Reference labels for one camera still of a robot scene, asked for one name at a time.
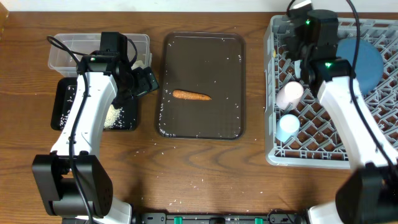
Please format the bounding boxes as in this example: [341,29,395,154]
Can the white tissue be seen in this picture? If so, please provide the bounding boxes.
[131,60,146,70]

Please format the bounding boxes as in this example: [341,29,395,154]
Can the orange carrot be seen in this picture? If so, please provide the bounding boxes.
[172,90,211,101]

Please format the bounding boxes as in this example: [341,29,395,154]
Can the white rice grains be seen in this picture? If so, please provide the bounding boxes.
[59,85,125,130]

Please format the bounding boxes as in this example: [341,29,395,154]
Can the pink plastic cup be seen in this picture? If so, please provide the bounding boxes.
[275,82,304,110]

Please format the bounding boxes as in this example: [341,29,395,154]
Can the light blue plastic cup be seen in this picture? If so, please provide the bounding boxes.
[275,114,300,142]

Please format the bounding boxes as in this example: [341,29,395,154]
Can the dark blue plate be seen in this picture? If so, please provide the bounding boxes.
[336,38,384,95]

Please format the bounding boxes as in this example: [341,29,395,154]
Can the light blue bowl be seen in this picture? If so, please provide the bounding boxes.
[294,60,302,79]

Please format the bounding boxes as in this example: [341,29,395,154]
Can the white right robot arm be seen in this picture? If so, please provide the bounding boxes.
[285,4,397,223]

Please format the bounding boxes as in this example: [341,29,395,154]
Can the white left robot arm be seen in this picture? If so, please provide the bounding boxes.
[32,53,159,223]

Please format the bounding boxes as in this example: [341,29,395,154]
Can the grey dishwasher rack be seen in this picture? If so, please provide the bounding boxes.
[264,15,397,169]

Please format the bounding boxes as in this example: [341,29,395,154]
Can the black tray bin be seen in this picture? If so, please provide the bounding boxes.
[50,77,138,131]

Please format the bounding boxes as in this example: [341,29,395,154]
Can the dark brown serving tray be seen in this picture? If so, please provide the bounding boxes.
[155,32,246,141]

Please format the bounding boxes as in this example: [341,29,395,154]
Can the clear plastic bin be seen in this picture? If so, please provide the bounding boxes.
[47,33,152,78]

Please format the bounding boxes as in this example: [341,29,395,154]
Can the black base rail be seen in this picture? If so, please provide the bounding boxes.
[131,209,308,224]

